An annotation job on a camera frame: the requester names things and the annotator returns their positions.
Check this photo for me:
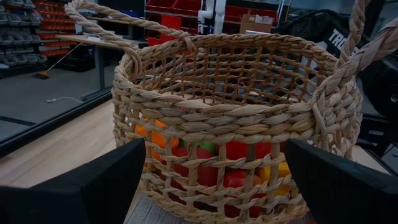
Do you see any orange-headed broom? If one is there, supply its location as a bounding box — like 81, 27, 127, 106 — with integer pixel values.
39, 42, 83, 79

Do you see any red orange mango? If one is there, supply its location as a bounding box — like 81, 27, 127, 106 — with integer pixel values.
222, 167, 268, 218

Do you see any orange fruit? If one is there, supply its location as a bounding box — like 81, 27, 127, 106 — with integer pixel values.
134, 118, 180, 162

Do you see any black aluminium frame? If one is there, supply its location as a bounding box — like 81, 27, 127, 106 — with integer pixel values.
0, 90, 113, 158

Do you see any green apple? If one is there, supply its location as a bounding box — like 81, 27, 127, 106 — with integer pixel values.
180, 139, 218, 156

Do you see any brown cardboard box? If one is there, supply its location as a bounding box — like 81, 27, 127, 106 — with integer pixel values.
239, 14, 275, 34

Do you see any white floor cable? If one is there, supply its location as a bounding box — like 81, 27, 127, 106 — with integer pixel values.
46, 96, 84, 105

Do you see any rack of small grey bins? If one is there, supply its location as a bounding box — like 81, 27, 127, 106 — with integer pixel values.
0, 0, 47, 68

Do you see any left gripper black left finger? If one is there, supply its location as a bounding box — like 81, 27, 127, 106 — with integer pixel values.
0, 138, 147, 224

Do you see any white tubular machine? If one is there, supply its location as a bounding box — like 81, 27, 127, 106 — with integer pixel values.
197, 0, 228, 35

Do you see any grey-legged workbench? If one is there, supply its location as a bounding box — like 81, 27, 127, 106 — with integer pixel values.
55, 32, 147, 102

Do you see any rack of small red bins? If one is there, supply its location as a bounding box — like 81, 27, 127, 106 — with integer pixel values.
32, 0, 77, 58

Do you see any woven wicker basket with handles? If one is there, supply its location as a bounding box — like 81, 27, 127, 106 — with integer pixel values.
63, 0, 398, 224

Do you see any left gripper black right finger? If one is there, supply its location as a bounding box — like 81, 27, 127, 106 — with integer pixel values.
285, 139, 398, 224

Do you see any shelf of large red bins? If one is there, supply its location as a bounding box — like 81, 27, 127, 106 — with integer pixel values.
144, 0, 280, 47

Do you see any yellow bell pepper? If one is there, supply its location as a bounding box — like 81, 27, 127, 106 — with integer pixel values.
256, 161, 293, 197

